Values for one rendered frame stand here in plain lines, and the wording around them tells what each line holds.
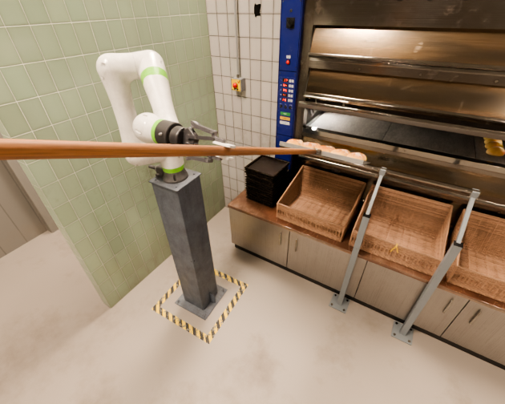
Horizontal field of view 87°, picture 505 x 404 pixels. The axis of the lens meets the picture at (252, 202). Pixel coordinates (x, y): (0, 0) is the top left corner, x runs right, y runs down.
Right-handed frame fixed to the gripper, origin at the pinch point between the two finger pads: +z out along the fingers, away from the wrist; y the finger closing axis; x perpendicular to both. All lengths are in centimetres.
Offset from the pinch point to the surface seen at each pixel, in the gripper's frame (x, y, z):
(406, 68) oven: -131, -59, 31
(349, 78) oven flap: -136, -51, -3
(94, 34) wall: -29, -37, -121
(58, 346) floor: -11, 176, -124
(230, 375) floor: -59, 155, -5
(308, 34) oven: -124, -72, -36
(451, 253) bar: -108, 37, 86
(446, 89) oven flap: -137, -51, 55
